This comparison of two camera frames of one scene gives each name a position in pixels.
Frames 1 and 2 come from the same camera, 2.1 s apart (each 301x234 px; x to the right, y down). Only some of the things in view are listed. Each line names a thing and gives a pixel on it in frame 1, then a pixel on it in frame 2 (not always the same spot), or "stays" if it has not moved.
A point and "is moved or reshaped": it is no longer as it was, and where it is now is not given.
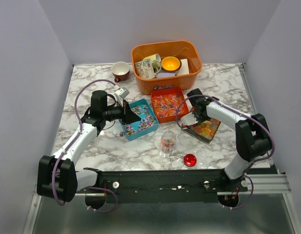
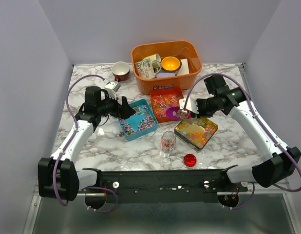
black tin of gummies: x=205 y=131 is moved or reshaped
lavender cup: x=163 y=74 stays
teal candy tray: x=147 y=124 stays
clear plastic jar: x=168 y=141 stays
